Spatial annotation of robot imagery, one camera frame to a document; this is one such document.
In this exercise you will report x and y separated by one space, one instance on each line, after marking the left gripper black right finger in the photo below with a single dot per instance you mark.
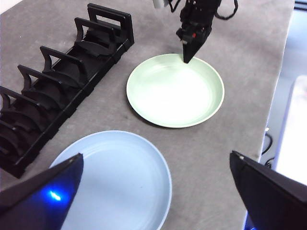
275 203

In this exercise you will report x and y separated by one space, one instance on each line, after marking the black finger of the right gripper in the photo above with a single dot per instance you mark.
192 51

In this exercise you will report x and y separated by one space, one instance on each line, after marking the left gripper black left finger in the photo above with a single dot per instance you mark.
36 206

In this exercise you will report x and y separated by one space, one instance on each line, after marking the pale green round plate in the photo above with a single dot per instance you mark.
172 95

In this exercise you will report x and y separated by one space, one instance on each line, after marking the blue round plate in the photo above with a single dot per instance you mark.
120 179

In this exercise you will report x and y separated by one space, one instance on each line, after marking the black plate rack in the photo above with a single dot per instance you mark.
96 45

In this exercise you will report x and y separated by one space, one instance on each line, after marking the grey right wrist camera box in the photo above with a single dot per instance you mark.
159 3

